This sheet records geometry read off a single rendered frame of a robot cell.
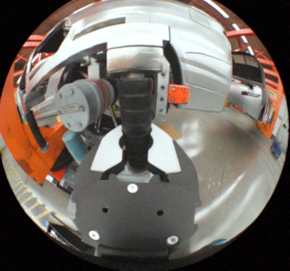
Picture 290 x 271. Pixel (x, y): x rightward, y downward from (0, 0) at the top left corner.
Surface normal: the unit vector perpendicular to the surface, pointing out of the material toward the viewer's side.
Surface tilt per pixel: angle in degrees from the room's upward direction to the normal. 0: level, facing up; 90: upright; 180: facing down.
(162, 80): 90
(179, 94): 90
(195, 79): 90
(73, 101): 90
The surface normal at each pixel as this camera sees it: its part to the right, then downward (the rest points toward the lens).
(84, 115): 0.03, 0.52
